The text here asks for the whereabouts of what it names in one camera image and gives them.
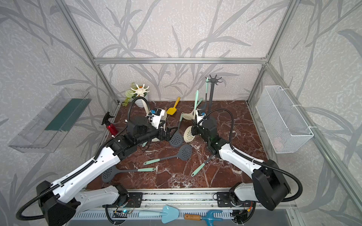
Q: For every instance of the light blue garden trowel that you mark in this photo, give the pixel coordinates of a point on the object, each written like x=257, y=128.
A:
x=167, y=214

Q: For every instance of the white wire mesh basket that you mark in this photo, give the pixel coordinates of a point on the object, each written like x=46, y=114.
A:
x=286, y=128

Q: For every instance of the large cream skimmer green handle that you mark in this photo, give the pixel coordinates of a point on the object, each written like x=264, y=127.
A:
x=188, y=136

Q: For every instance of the small cream skimmer green handle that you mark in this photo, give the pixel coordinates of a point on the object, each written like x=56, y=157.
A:
x=190, y=116

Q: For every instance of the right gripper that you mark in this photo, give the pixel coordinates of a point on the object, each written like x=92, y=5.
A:
x=194, y=128

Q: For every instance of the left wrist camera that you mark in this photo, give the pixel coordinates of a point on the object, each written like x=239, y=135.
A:
x=155, y=117

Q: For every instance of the cream skimmer leaning on rack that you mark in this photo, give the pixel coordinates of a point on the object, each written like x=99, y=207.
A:
x=164, y=115

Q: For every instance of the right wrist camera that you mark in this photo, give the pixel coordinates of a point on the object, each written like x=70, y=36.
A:
x=200, y=115

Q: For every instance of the red spray bottle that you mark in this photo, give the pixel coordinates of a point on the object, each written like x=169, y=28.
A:
x=110, y=126

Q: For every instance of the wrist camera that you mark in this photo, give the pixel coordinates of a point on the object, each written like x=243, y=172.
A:
x=200, y=115
x=155, y=117

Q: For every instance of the grey skimmer front left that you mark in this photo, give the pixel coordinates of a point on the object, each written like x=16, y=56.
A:
x=110, y=173

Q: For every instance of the grey skimmer near right arm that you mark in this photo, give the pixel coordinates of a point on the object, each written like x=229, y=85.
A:
x=199, y=168

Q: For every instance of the dark grey utensil rack stand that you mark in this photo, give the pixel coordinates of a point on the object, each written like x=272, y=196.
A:
x=213, y=81

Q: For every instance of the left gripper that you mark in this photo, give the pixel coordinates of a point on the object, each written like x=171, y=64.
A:
x=167, y=137

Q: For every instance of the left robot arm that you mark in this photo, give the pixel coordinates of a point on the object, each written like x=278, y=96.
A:
x=60, y=200

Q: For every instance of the blue garden fork wooden handle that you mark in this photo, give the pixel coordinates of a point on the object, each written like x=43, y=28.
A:
x=209, y=218

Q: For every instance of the yellow toy shovel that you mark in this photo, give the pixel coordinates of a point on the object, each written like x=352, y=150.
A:
x=172, y=110

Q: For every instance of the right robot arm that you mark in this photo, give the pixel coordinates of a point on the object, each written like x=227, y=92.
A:
x=268, y=187

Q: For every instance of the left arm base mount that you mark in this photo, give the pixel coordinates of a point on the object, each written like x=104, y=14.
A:
x=132, y=200

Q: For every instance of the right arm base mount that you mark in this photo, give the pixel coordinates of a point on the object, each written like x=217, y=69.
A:
x=226, y=200

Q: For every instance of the clear plastic wall shelf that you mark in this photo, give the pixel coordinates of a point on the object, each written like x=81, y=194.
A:
x=48, y=129

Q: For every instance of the grey skimmer centre upright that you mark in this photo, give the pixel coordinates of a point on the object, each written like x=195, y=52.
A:
x=177, y=139

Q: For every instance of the grey skimmer green handle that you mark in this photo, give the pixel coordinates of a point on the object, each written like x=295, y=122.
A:
x=184, y=153
x=203, y=108

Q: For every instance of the cream utensil rack stand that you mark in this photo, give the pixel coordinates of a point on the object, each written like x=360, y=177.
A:
x=141, y=91

